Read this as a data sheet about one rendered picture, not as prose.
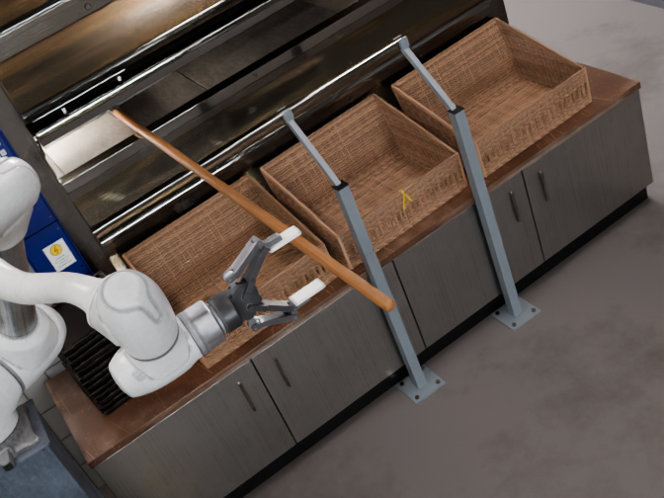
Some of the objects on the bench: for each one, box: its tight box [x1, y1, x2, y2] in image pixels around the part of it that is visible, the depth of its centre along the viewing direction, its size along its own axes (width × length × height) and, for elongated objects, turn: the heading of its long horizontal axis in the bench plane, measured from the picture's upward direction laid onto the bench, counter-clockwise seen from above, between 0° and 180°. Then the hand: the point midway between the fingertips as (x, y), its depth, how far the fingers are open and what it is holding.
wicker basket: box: [122, 174, 337, 369], centre depth 323 cm, size 49×56×28 cm
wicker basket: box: [260, 94, 468, 270], centre depth 338 cm, size 49×56×28 cm
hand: (304, 259), depth 177 cm, fingers open, 13 cm apart
